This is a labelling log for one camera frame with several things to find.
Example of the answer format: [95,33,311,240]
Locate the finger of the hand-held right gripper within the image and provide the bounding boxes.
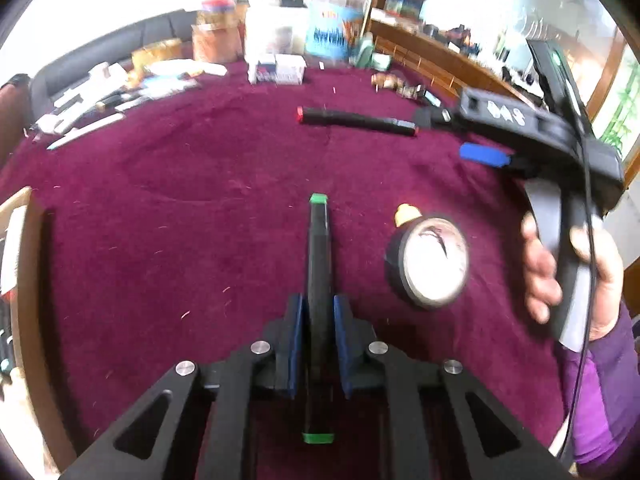
[458,142,513,169]
[413,106,469,129]

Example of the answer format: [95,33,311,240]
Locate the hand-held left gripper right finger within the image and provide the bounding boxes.
[333,294,576,480]

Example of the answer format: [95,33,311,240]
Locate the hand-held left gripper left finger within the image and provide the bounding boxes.
[60,294,305,480]

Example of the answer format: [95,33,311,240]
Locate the black marker red caps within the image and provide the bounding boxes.
[295,105,419,137]

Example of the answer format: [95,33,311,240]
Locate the black marker green caps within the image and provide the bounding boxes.
[301,193,336,445]

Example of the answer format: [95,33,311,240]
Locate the shallow cardboard tray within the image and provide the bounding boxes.
[0,186,78,472]

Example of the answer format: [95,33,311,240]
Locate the person's right hand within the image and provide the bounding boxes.
[520,209,627,345]

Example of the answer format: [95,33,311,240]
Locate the wooden sideboard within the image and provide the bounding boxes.
[369,19,547,112]

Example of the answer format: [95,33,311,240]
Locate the small brown trinkets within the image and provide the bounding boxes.
[370,72,442,107]

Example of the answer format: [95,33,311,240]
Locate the small green bottle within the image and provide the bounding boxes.
[349,32,392,72]

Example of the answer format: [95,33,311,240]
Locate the small white orange tube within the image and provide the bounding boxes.
[394,203,422,227]

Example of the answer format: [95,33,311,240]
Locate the maroon tablecloth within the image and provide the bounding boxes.
[0,57,572,480]

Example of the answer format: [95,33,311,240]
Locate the small white carton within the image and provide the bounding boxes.
[247,53,307,85]

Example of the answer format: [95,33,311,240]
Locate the white plastic jar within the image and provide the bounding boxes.
[244,4,309,59]

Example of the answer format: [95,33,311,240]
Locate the clear orange jar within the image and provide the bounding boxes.
[191,22,245,64]

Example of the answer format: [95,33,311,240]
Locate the clear jar red blue contents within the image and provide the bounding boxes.
[199,0,239,27]

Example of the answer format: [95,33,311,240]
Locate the tan packing tape roll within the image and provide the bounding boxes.
[130,39,184,72]

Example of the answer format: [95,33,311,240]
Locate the silver pen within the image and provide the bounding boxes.
[47,112,125,151]

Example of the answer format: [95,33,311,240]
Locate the black leather sofa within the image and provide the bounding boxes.
[29,8,202,107]

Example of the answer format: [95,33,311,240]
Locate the brown armchair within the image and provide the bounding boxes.
[0,73,32,162]

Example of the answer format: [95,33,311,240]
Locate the bamboo wall decal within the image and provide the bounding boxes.
[599,59,640,162]

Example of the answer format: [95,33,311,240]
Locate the wood framed wall mirror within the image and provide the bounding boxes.
[369,0,640,128]

